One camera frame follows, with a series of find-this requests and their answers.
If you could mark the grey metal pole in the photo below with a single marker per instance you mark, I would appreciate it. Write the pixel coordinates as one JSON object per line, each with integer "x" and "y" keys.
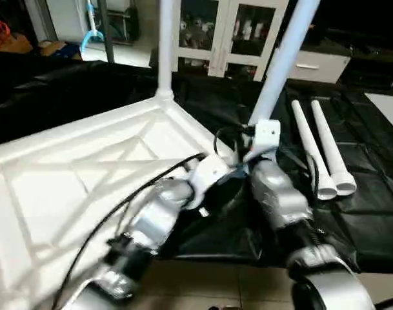
{"x": 106, "y": 29}

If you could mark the white plastic table leg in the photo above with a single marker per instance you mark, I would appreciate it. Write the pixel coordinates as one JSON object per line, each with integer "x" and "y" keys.
{"x": 309, "y": 148}
{"x": 165, "y": 45}
{"x": 332, "y": 148}
{"x": 280, "y": 64}

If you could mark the black work mat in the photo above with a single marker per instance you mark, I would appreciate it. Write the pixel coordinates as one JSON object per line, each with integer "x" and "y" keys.
{"x": 351, "y": 219}

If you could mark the white sheet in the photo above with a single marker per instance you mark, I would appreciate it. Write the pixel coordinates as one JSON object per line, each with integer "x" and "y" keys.
{"x": 386, "y": 110}

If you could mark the white plastic table top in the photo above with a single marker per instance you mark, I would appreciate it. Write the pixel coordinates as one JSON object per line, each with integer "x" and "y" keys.
{"x": 73, "y": 187}

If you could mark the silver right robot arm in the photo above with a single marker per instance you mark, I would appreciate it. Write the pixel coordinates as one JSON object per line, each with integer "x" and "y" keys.
{"x": 286, "y": 206}

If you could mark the white glass-door cabinet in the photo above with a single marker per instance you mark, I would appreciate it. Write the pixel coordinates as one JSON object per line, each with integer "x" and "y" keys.
{"x": 202, "y": 32}

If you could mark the blue cardboard box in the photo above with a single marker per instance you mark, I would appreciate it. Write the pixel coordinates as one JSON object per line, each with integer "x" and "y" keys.
{"x": 57, "y": 49}

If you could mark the white low drawer unit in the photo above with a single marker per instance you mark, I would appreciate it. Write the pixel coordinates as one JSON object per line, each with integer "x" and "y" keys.
{"x": 319, "y": 64}

